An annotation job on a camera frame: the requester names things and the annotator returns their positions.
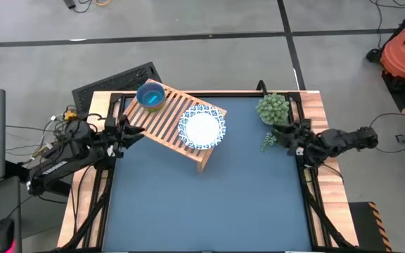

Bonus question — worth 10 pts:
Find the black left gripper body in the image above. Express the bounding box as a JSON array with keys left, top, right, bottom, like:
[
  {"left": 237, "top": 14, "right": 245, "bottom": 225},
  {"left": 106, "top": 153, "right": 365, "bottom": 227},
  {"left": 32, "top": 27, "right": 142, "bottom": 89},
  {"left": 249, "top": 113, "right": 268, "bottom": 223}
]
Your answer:
[{"left": 103, "top": 115, "right": 130, "bottom": 159}]

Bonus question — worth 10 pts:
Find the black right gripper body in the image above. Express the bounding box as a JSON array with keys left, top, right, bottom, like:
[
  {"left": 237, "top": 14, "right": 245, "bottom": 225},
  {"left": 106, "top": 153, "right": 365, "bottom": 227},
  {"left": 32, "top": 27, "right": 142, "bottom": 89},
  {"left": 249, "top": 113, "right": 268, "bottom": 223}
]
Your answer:
[{"left": 283, "top": 118, "right": 312, "bottom": 157}]

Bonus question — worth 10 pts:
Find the teal plastic bowl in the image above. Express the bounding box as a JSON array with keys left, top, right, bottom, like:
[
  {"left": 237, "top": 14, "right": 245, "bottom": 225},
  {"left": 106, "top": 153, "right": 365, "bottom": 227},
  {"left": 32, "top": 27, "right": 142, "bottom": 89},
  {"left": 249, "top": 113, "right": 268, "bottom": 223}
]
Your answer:
[{"left": 136, "top": 82, "right": 167, "bottom": 108}]

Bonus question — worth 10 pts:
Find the blue patterned paper plate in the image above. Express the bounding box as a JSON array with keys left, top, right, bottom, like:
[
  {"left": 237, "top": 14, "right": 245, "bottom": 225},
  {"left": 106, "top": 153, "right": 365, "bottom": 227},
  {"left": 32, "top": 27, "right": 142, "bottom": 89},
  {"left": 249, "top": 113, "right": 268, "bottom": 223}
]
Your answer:
[{"left": 177, "top": 104, "right": 226, "bottom": 150}]

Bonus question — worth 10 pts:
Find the wooden slatted shelf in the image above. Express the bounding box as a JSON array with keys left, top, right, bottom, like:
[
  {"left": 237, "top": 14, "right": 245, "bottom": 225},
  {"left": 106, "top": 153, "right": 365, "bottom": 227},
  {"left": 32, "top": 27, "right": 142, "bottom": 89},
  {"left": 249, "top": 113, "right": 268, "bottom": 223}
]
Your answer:
[{"left": 117, "top": 78, "right": 227, "bottom": 173}]

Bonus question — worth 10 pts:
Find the pale green succulent plant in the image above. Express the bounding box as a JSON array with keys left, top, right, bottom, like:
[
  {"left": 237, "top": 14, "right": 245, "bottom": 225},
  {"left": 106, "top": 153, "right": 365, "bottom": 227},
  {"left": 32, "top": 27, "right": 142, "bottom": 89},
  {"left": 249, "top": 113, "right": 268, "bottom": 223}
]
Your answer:
[{"left": 255, "top": 92, "right": 290, "bottom": 127}]

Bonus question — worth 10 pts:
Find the black perforated floor mat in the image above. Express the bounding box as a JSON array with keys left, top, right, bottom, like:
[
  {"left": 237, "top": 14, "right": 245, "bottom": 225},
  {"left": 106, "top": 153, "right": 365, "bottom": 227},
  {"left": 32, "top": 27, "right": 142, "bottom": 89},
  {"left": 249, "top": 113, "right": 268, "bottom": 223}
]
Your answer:
[{"left": 71, "top": 61, "right": 163, "bottom": 119}]

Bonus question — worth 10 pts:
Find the black hazard-striped floor mat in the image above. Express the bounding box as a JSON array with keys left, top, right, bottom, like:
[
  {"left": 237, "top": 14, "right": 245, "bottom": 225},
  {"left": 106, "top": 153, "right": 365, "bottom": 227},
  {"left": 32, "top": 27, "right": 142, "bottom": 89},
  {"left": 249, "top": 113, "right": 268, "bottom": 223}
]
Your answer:
[{"left": 348, "top": 202, "right": 393, "bottom": 253}]

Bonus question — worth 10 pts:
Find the orange shop vacuum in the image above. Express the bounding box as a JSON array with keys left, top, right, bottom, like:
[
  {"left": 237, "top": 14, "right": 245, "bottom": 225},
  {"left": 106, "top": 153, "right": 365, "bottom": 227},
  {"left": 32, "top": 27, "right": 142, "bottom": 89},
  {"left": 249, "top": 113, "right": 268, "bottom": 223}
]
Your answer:
[{"left": 366, "top": 1, "right": 405, "bottom": 84}]

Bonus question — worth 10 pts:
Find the black computer mouse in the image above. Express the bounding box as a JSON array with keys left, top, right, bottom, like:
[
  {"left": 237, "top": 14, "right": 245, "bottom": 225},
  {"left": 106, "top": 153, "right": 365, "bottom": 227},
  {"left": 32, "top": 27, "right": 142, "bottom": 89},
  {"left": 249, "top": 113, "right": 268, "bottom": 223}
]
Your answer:
[{"left": 0, "top": 216, "right": 16, "bottom": 253}]

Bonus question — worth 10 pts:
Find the black table frame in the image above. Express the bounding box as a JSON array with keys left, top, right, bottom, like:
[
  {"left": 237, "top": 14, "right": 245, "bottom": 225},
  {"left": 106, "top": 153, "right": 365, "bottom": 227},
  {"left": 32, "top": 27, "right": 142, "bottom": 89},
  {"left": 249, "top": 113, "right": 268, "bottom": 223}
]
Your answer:
[{"left": 60, "top": 90, "right": 356, "bottom": 253}]

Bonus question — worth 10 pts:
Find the tangled cable bundle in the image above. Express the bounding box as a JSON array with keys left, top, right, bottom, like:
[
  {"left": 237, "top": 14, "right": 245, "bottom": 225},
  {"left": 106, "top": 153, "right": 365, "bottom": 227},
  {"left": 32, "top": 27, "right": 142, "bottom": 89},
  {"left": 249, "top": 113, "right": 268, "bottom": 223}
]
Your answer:
[{"left": 5, "top": 104, "right": 84, "bottom": 166}]

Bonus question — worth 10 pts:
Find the black floor cable loop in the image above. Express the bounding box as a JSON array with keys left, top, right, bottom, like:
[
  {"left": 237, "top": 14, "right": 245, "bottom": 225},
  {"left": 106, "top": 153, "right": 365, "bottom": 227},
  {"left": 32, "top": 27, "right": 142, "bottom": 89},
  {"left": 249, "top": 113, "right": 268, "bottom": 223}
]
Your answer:
[{"left": 368, "top": 112, "right": 405, "bottom": 154}]

